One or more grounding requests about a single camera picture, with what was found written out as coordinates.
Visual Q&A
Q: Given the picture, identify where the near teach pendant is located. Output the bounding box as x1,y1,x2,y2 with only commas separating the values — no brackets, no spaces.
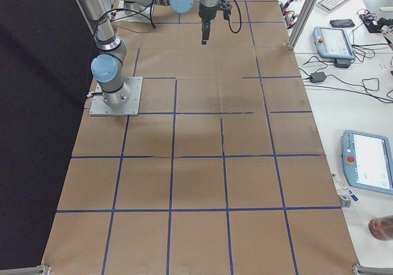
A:
341,130,392,195

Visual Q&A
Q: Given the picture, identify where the black power adapter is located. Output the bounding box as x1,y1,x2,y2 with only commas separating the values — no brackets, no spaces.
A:
309,72,327,83

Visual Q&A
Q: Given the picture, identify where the brown paper table cover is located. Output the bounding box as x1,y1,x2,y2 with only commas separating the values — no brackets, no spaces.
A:
42,0,357,274

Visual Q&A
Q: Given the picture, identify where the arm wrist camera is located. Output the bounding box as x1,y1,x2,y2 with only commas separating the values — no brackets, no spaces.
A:
219,0,232,21

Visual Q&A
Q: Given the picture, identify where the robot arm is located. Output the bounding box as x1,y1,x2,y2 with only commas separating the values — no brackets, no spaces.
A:
77,0,232,107

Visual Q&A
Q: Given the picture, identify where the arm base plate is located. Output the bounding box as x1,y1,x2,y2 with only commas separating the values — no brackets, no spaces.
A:
89,77,143,116

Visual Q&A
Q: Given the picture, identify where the teach pendant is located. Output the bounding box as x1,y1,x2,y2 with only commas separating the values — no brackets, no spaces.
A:
313,26,355,60
341,130,392,195

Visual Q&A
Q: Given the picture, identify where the far teach pendant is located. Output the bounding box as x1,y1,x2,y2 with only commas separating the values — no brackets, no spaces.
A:
313,26,355,60

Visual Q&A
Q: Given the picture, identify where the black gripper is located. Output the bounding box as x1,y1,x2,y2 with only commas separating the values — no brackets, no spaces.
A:
198,6,219,45

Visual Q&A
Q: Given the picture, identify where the black smartphone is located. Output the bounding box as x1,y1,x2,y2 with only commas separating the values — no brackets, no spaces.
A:
329,19,355,28

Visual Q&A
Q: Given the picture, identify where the brown bottle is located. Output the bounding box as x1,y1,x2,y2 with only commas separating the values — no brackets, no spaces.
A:
368,215,392,241

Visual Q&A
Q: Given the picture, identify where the aluminium frame post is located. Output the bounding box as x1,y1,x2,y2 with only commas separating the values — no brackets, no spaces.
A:
287,0,317,50

